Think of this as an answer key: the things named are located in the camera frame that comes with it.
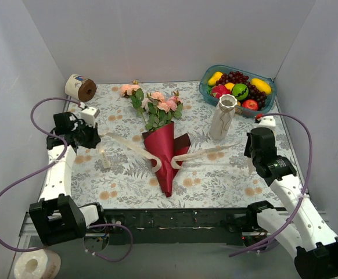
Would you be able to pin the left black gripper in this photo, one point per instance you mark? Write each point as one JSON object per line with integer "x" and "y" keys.
{"x": 90, "y": 135}

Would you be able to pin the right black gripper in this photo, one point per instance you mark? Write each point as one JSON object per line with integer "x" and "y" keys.
{"x": 252, "y": 149}

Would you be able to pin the cream printed ribbon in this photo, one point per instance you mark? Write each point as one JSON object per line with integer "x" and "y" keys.
{"x": 174, "y": 161}

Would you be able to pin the pink artificial flower bunch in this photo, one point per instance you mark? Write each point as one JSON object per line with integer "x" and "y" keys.
{"x": 154, "y": 108}

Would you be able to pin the red wrapping paper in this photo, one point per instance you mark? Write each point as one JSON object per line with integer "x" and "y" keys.
{"x": 163, "y": 144}

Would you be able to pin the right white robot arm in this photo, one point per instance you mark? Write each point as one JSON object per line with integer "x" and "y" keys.
{"x": 311, "y": 243}

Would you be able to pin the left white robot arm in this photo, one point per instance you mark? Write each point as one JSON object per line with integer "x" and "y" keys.
{"x": 55, "y": 216}

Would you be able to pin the white ceramic vase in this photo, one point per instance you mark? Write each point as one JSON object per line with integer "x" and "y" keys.
{"x": 223, "y": 116}

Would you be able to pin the brown-ended paper roll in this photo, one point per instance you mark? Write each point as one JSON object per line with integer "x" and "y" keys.
{"x": 80, "y": 88}

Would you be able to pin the red apple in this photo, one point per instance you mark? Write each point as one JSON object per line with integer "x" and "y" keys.
{"x": 250, "y": 104}

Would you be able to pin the teal plastic fruit basket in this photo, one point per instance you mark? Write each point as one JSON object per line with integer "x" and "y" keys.
{"x": 203, "y": 88}

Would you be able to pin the right yellow mango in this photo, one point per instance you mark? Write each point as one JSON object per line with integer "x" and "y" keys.
{"x": 261, "y": 85}

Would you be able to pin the yellow mango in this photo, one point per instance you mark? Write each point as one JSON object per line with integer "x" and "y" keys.
{"x": 261, "y": 85}
{"x": 214, "y": 78}

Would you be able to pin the small yellow lemon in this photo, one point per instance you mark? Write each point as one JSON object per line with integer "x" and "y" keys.
{"x": 229, "y": 86}

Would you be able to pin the pink dragon fruit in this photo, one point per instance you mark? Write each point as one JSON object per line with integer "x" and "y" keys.
{"x": 219, "y": 90}

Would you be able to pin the floral patterned table mat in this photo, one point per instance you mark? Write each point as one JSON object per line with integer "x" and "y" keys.
{"x": 118, "y": 177}

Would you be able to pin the dark red grape bunch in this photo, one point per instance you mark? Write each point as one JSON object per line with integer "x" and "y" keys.
{"x": 237, "y": 77}

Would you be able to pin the left yellow mango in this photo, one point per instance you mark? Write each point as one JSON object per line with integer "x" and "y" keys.
{"x": 214, "y": 78}

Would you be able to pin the white tissue roll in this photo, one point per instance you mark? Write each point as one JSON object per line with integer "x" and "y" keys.
{"x": 40, "y": 264}

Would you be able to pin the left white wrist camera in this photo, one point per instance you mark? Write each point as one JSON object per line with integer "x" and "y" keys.
{"x": 89, "y": 115}

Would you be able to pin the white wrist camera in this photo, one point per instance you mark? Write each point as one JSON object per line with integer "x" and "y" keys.
{"x": 89, "y": 115}
{"x": 266, "y": 122}

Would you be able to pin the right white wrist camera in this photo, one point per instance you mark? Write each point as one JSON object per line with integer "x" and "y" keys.
{"x": 266, "y": 122}

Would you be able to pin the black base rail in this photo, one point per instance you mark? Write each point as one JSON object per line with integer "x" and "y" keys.
{"x": 229, "y": 226}

